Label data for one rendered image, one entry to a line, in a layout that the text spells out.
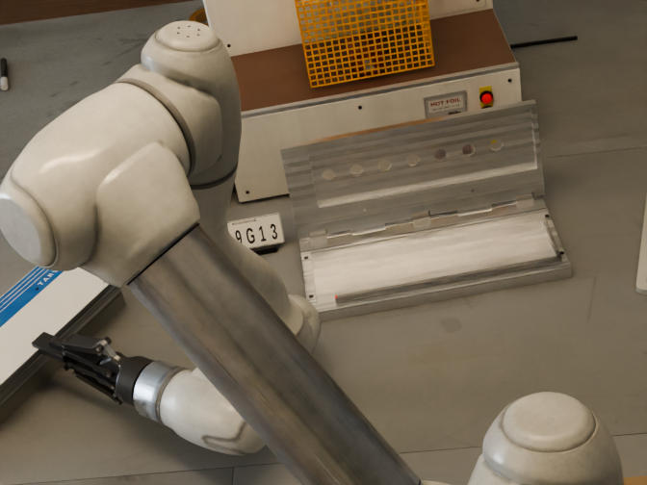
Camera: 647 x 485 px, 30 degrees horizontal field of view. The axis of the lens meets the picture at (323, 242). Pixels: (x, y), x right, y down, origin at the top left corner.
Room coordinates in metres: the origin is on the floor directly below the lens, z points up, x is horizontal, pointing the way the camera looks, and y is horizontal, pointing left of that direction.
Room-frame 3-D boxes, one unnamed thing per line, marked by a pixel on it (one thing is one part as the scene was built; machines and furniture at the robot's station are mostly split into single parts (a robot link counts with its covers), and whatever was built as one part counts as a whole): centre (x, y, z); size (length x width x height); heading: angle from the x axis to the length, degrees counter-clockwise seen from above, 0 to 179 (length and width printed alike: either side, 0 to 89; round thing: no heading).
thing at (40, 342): (1.47, 0.45, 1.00); 0.07 x 0.03 x 0.01; 50
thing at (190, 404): (1.26, 0.19, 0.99); 0.16 x 0.13 x 0.11; 50
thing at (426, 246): (1.60, -0.18, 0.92); 0.44 x 0.21 x 0.04; 88
